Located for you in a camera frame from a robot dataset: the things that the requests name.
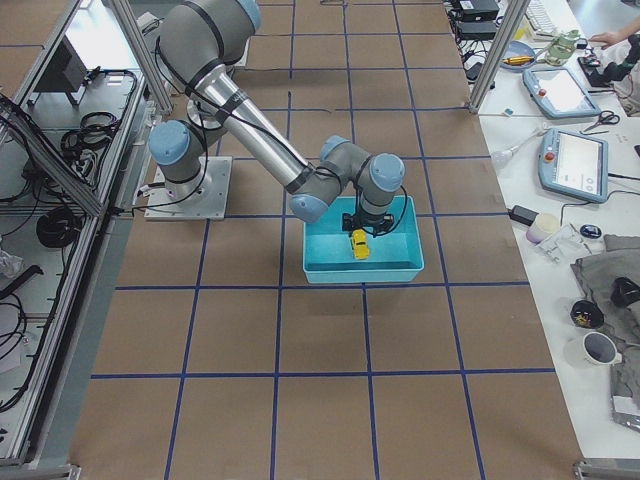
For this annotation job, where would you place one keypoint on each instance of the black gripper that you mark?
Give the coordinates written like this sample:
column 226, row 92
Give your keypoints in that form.
column 367, row 224

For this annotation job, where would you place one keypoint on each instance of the yellow beetle toy car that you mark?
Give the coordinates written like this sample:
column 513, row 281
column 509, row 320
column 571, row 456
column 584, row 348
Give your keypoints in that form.
column 359, row 244

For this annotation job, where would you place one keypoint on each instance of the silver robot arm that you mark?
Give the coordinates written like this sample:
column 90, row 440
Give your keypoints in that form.
column 198, row 41

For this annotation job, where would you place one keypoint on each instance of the person hand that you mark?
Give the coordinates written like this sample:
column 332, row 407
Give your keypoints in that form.
column 608, row 38

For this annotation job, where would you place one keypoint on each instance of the light blue plastic bin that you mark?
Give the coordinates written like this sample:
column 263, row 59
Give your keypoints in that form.
column 332, row 254

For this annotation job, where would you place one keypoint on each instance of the white purple cup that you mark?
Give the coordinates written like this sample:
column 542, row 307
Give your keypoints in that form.
column 543, row 226

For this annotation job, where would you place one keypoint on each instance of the lower teach pendant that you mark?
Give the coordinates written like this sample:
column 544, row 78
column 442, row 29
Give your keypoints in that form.
column 574, row 165

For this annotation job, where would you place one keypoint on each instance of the teach pendant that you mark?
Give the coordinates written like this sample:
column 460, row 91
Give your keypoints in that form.
column 558, row 94
column 574, row 165

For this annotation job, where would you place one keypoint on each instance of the blue plate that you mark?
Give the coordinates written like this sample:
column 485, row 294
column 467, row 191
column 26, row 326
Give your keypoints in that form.
column 518, row 57

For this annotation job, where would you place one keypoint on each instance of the upper teach pendant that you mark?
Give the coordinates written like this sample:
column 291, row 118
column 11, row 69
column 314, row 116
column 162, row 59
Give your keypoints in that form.
column 558, row 94

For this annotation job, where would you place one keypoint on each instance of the black bowl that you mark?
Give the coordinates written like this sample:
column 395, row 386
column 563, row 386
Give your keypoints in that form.
column 586, row 314

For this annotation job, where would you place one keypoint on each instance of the grey cloth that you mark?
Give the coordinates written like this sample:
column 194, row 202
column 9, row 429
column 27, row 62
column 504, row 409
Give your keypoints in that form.
column 610, row 279

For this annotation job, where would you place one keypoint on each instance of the white mug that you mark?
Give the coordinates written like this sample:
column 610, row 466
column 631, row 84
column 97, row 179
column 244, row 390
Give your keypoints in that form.
column 590, row 350

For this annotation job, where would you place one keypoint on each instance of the black scissors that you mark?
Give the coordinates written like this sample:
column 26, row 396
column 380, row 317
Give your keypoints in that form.
column 606, row 117

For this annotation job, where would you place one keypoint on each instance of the black monitor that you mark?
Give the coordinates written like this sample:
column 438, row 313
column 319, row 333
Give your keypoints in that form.
column 65, row 74

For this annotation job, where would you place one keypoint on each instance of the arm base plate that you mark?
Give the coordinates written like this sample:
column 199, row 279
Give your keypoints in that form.
column 204, row 197

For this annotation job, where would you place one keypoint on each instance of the aluminium corner post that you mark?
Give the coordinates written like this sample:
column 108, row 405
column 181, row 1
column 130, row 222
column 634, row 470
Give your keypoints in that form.
column 513, row 15

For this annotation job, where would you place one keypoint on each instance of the aluminium frame rail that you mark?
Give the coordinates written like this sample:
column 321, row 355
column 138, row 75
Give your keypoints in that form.
column 45, row 155

